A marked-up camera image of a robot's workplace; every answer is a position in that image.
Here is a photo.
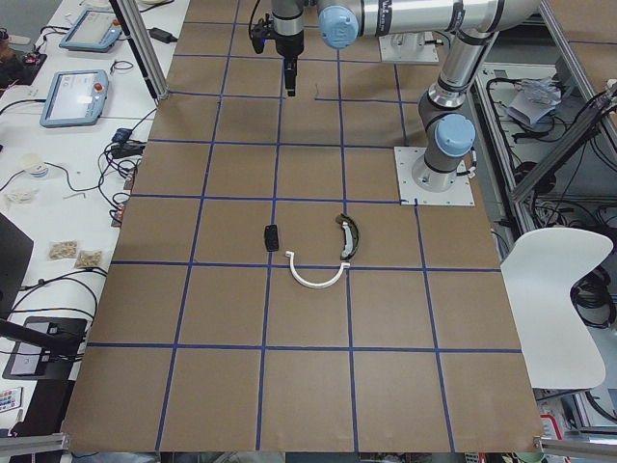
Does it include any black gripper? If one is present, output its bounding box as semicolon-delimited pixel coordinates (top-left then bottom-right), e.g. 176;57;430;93
250;14;304;96

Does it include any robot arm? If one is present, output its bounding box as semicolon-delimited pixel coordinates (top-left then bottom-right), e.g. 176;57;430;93
249;0;305;96
316;1;539;192

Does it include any black power adapter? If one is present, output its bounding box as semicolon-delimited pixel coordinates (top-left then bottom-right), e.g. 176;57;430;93
148;27;177;43

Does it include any small black flat plate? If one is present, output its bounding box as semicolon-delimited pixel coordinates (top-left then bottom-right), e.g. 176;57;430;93
264;224;280;252

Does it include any olive curved brake shoe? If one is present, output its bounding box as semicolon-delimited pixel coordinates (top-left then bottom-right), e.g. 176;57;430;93
335;213;361;261

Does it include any white curved plastic part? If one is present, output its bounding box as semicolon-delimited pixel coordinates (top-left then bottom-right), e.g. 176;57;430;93
284;251;351;290

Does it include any far blue teach pendant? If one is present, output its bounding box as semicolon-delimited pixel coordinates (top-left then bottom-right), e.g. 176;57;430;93
59;10;122;53

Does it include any blue teach pendant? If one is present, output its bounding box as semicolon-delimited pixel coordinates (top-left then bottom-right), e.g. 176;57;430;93
40;69;109;128
59;10;122;53

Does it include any near blue teach pendant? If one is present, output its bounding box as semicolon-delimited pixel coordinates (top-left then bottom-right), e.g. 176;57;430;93
40;69;109;128

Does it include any white chair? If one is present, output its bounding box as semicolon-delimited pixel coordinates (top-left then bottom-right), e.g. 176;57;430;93
500;228;613;390

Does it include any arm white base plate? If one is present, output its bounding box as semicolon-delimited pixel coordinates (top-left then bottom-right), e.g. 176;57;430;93
393;147;475;207
379;32;440;66

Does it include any aluminium frame post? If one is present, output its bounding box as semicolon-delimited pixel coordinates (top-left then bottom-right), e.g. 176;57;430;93
110;0;169;101

